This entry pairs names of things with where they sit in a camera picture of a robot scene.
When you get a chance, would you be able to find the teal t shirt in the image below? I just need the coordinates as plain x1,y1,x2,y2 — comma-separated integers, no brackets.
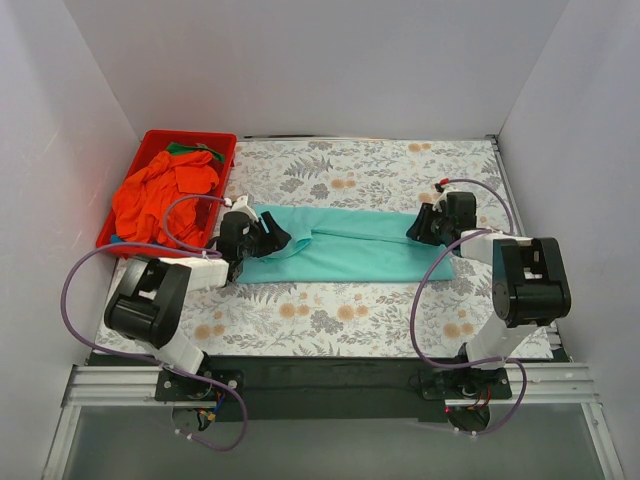
238,205,444,284

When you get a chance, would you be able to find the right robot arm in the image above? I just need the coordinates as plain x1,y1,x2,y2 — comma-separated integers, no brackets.
407,185,572,371

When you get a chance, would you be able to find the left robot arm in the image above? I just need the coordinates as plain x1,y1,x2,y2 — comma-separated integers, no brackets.
104,211,291,375

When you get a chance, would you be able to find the orange t shirt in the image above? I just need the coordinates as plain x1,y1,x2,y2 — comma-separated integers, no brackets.
112,149,220,248

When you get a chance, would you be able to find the green t shirt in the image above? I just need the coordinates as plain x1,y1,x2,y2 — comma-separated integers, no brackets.
166,142,226,164

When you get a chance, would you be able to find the floral tablecloth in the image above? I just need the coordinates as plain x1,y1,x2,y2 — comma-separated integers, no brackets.
93,138,555,360

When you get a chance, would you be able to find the red plastic bin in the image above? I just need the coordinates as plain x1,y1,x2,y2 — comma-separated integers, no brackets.
96,130,237,257

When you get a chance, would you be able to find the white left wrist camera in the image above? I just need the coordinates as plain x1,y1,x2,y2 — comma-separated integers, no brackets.
224,194,258,221

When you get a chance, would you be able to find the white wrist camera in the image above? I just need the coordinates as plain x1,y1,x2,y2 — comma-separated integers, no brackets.
224,194,258,221
432,178,450,212

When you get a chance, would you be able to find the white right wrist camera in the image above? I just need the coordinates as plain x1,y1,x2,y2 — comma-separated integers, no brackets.
432,178,450,212

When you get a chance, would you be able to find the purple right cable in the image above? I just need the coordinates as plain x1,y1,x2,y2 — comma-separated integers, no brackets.
409,177,529,437

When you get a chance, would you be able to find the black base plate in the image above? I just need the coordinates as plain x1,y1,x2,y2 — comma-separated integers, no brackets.
88,353,565,424

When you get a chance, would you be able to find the aluminium frame rail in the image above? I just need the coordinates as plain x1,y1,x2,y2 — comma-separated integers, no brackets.
44,357,624,479

